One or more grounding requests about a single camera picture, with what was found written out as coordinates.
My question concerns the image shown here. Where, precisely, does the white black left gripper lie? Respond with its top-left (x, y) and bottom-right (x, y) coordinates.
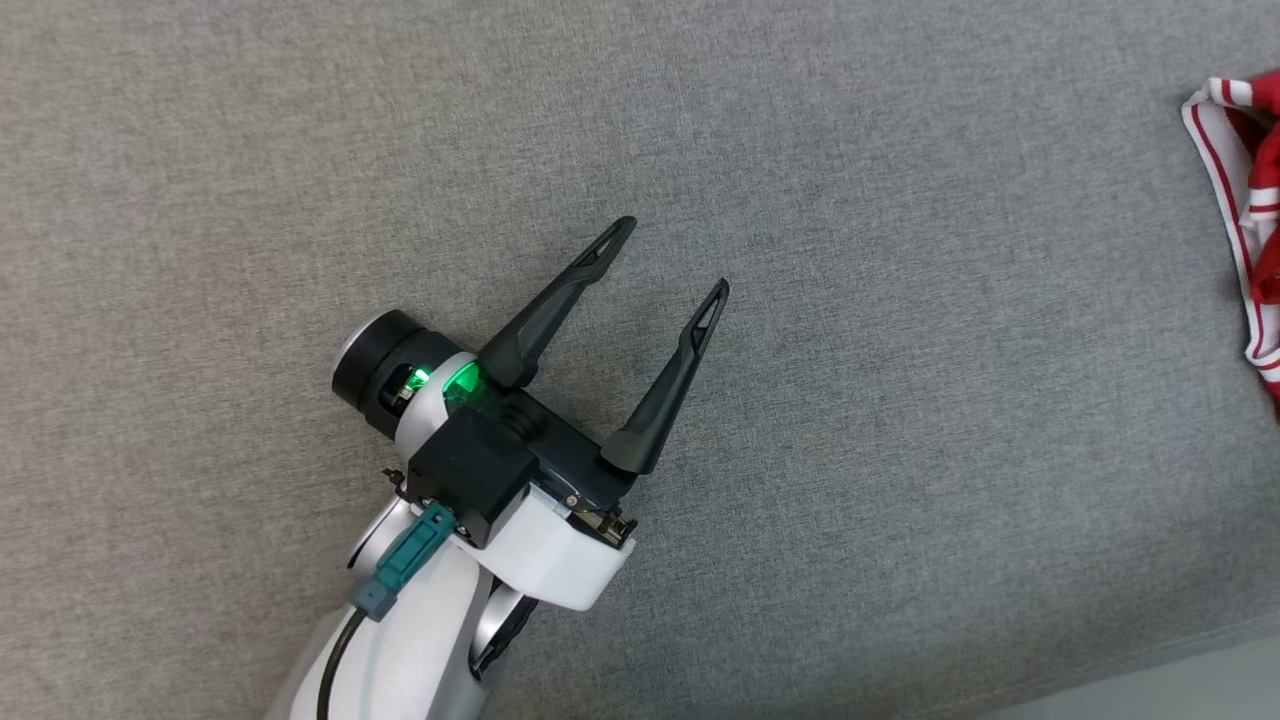
top-left (332, 215), bottom-right (732, 612)

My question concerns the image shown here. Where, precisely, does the red white basketball jersey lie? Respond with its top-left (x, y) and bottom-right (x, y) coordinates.
top-left (1181, 74), bottom-right (1280, 403)

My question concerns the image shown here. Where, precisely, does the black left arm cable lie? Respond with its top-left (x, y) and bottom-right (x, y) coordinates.
top-left (317, 500), bottom-right (457, 720)

